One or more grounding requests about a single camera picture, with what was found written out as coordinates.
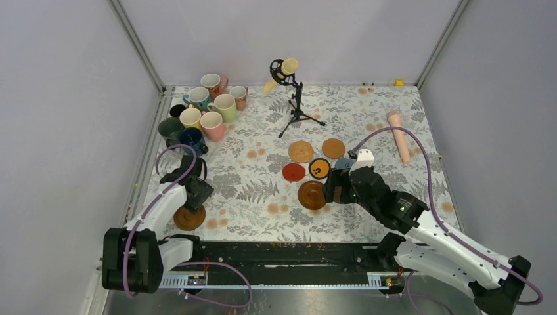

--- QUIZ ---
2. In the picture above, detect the light wooden round coaster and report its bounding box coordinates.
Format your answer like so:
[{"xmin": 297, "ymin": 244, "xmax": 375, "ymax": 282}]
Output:
[{"xmin": 322, "ymin": 138, "xmax": 346, "ymax": 159}]

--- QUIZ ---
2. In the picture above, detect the floral table mat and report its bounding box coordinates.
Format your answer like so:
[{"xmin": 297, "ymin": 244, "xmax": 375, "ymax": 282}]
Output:
[{"xmin": 145, "ymin": 85, "xmax": 466, "ymax": 244}]

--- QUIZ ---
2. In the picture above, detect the brown wooden knob lid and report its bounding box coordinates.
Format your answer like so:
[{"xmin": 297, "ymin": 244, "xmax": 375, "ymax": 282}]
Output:
[{"xmin": 298, "ymin": 180, "xmax": 326, "ymax": 211}]

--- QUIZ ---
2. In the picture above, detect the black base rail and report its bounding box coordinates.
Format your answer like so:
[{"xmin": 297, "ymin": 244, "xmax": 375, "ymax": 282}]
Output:
[{"xmin": 163, "ymin": 239, "xmax": 410, "ymax": 289}]

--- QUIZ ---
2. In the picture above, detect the red round coaster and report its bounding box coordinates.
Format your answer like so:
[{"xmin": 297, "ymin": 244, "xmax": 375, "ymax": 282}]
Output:
[{"xmin": 282, "ymin": 163, "xmax": 306, "ymax": 182}]

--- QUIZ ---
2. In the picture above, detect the dark green mug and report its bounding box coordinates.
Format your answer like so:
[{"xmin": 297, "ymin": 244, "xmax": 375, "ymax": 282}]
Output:
[{"xmin": 158, "ymin": 117, "xmax": 185, "ymax": 148}]

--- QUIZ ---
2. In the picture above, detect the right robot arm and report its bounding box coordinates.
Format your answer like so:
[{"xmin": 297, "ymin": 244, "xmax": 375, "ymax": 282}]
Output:
[{"xmin": 323, "ymin": 167, "xmax": 531, "ymax": 314}]

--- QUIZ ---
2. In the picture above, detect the dark blue mug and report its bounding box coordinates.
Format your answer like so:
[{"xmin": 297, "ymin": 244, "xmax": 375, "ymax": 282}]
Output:
[{"xmin": 179, "ymin": 127, "xmax": 208, "ymax": 156}]

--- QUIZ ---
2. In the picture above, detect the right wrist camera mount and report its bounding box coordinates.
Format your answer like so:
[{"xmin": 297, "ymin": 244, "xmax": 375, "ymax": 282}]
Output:
[{"xmin": 348, "ymin": 148, "xmax": 375, "ymax": 172}]

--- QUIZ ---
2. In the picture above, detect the orange black face coaster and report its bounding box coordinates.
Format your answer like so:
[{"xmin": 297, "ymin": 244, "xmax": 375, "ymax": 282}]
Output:
[{"xmin": 308, "ymin": 158, "xmax": 331, "ymax": 180}]

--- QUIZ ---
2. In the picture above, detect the small pink mug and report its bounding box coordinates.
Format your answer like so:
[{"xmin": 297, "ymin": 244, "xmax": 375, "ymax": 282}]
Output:
[{"xmin": 229, "ymin": 86, "xmax": 248, "ymax": 111}]

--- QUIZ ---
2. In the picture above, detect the blue round coaster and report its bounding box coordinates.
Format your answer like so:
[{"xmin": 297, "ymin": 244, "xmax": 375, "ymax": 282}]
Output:
[{"xmin": 334, "ymin": 157, "xmax": 355, "ymax": 169}]

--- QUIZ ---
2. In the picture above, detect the black microphone tripod stand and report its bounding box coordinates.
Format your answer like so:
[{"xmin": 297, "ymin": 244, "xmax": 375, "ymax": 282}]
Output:
[{"xmin": 278, "ymin": 81, "xmax": 326, "ymax": 138}]

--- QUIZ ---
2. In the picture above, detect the dark brown coaster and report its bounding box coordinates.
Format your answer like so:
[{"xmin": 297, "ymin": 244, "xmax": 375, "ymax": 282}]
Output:
[{"xmin": 333, "ymin": 191, "xmax": 343, "ymax": 204}]

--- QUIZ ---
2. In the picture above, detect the black mug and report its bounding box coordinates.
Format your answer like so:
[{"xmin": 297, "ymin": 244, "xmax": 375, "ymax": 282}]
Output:
[{"xmin": 169, "ymin": 104, "xmax": 187, "ymax": 118}]

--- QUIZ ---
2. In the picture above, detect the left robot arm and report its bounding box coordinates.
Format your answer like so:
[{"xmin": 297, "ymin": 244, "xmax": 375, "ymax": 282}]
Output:
[{"xmin": 102, "ymin": 155, "xmax": 213, "ymax": 295}]

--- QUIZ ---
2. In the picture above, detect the brown wooden coaster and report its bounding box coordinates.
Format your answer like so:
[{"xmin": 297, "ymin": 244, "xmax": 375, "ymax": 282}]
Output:
[{"xmin": 173, "ymin": 205, "xmax": 206, "ymax": 231}]

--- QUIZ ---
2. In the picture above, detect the salmon mug with handle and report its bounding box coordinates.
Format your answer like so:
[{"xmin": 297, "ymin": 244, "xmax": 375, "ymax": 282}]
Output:
[{"xmin": 200, "ymin": 73, "xmax": 229, "ymax": 100}]

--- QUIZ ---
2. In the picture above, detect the blue patterned mug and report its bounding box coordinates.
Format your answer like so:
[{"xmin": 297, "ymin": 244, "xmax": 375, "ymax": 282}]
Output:
[{"xmin": 182, "ymin": 87, "xmax": 213, "ymax": 111}]

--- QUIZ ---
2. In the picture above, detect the light green mug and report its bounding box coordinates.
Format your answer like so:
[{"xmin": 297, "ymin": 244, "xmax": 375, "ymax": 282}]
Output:
[{"xmin": 208, "ymin": 94, "xmax": 237, "ymax": 123}]

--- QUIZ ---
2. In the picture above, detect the pink cylindrical roller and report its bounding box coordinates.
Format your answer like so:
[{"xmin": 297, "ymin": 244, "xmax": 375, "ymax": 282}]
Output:
[{"xmin": 387, "ymin": 110, "xmax": 411, "ymax": 164}]

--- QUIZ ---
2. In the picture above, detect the woven rattan coaster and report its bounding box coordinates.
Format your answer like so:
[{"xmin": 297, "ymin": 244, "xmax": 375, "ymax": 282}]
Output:
[{"xmin": 288, "ymin": 140, "xmax": 314, "ymax": 163}]

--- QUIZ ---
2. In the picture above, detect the cream microphone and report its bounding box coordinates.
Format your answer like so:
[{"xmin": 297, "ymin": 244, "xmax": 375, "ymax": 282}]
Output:
[{"xmin": 261, "ymin": 58, "xmax": 298, "ymax": 94}]

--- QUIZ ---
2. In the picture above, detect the yellow mug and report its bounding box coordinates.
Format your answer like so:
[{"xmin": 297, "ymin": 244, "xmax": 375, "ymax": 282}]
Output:
[{"xmin": 179, "ymin": 107, "xmax": 202, "ymax": 131}]

